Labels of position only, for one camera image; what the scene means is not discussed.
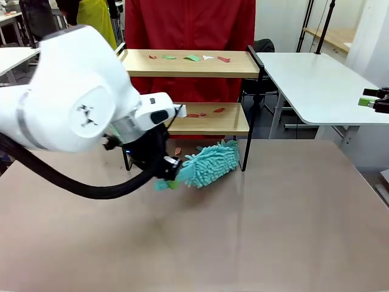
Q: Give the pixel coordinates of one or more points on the black office chair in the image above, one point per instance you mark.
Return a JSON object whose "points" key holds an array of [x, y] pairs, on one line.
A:
{"points": [[264, 45]]}

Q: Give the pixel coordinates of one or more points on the large green paper scrap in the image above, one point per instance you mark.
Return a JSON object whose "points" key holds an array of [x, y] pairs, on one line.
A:
{"points": [[192, 58]]}

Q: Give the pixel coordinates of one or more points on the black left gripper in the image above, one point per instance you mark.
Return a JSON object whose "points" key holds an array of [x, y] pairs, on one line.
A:
{"points": [[152, 149]]}

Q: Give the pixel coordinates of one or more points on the two-tier wooden metal shelf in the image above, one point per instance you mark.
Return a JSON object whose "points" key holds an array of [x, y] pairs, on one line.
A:
{"points": [[197, 70]]}

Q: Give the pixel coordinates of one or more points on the person in dark clothes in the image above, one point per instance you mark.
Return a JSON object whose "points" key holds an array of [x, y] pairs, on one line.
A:
{"points": [[42, 15]]}

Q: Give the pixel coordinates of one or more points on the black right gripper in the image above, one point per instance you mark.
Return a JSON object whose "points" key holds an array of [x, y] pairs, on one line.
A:
{"points": [[383, 103]]}

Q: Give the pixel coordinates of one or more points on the small white table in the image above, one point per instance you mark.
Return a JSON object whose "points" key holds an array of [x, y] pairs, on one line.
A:
{"points": [[15, 59]]}

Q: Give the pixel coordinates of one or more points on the wooden background desk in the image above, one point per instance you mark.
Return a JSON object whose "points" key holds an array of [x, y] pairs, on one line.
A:
{"points": [[334, 38]]}

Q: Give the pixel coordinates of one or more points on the teal microfiber duster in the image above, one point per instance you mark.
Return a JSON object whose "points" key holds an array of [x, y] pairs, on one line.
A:
{"points": [[212, 164]]}

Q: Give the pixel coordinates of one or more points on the large white table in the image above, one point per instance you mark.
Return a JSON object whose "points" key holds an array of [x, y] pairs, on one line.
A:
{"points": [[319, 85]]}

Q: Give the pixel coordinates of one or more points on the person in yellow apron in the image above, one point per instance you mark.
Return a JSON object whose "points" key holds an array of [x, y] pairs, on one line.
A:
{"points": [[97, 18]]}

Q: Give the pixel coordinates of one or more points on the black light stand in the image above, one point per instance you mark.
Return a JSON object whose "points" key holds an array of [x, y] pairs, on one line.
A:
{"points": [[305, 27], [325, 27]]}

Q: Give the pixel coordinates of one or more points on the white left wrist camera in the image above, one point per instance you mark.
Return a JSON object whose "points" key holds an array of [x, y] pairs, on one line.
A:
{"points": [[181, 111]]}

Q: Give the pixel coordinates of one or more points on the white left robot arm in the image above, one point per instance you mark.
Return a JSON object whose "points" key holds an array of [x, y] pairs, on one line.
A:
{"points": [[76, 91]]}

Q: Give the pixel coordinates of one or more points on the orange paper scrap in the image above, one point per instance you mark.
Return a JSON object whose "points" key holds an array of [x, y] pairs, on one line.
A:
{"points": [[177, 150]]}

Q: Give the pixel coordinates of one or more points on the white paper scrap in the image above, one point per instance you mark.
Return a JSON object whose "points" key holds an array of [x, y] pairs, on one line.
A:
{"points": [[207, 57]]}

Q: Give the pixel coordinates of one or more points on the person in red coat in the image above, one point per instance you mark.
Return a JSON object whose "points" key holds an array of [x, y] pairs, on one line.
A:
{"points": [[188, 24]]}

